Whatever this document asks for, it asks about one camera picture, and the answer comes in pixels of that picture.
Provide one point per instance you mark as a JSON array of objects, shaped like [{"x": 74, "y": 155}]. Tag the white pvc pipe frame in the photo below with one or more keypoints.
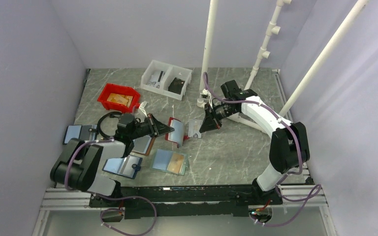
[{"x": 274, "y": 29}]

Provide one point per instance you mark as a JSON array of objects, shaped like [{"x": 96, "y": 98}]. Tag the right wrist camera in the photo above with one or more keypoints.
[{"x": 204, "y": 96}]

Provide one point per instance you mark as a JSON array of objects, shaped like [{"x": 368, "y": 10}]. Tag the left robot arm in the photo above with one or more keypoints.
[{"x": 78, "y": 166}]

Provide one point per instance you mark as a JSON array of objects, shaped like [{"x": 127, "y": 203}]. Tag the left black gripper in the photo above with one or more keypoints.
[{"x": 161, "y": 128}]

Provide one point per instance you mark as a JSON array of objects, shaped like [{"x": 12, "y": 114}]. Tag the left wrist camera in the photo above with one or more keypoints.
[{"x": 142, "y": 112}]

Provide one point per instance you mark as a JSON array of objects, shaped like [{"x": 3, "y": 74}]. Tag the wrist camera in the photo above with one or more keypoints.
[
  {"x": 142, "y": 112},
  {"x": 204, "y": 96}
]

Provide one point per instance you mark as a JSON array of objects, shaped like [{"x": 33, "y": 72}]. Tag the white divided plastic bin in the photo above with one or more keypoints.
[{"x": 171, "y": 71}]

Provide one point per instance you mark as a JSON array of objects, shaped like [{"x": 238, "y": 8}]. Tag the gold cards in red bin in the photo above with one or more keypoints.
[{"x": 121, "y": 99}]

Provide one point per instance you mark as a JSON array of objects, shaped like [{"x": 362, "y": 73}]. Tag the red card holder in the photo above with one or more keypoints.
[{"x": 177, "y": 136}]

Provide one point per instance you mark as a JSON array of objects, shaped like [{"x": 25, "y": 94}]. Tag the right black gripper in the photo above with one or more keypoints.
[{"x": 207, "y": 124}]

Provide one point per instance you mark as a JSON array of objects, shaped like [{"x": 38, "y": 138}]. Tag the aluminium frame rail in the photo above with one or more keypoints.
[{"x": 56, "y": 199}]

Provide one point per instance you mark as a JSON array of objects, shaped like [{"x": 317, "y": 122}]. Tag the red plastic bin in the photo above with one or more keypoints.
[{"x": 113, "y": 88}]

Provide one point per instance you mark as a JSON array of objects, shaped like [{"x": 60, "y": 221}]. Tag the black cards in bin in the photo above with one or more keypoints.
[{"x": 176, "y": 86}]

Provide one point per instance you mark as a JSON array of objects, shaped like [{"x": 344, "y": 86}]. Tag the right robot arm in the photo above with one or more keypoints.
[{"x": 289, "y": 147}]

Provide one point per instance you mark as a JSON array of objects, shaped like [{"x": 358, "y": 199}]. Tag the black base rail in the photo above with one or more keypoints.
[{"x": 235, "y": 200}]

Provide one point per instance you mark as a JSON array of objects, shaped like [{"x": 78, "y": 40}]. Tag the white silver card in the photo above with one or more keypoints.
[{"x": 194, "y": 128}]

